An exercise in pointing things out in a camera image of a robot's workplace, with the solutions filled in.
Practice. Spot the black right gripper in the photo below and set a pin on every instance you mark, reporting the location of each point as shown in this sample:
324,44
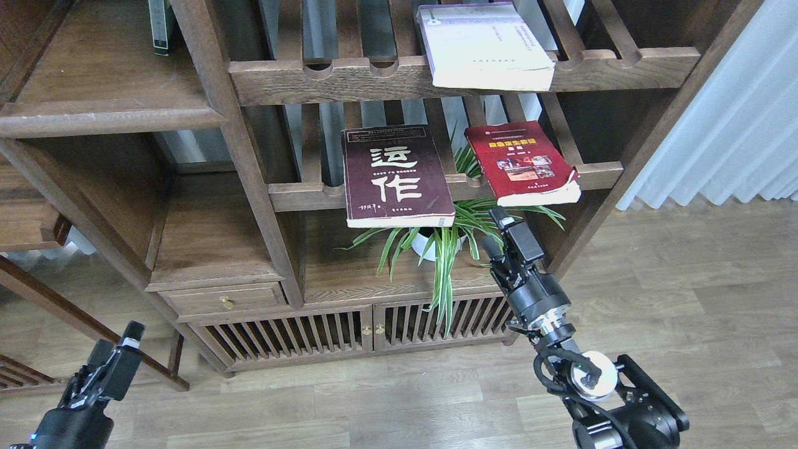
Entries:
531,294

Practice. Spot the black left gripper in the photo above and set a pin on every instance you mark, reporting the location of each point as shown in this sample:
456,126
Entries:
102,378

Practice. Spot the red paperback book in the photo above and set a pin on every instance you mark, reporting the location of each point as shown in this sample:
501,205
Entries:
522,166

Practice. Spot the white paperback book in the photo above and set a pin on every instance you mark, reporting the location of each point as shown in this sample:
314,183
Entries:
483,46

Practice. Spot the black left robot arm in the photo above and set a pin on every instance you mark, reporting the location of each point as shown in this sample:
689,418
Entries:
78,420

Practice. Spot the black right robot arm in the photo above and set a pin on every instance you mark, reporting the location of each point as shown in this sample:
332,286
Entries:
613,404

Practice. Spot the green spider plant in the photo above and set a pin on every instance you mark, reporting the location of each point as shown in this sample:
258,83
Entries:
443,243

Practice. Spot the white plant pot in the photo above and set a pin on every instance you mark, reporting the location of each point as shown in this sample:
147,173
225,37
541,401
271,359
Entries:
425,247

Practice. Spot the brass drawer knob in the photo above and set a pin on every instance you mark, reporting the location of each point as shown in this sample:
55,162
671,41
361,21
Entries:
226,303

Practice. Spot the dark maroon book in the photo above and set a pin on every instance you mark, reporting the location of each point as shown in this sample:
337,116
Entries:
393,178

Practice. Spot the dark wooden bookshelf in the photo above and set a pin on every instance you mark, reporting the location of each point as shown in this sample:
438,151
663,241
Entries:
205,173

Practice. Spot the white pleated curtain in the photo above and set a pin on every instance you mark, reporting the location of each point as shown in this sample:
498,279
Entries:
738,137

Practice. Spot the dark green upright book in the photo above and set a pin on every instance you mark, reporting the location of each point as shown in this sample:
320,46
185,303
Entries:
162,23

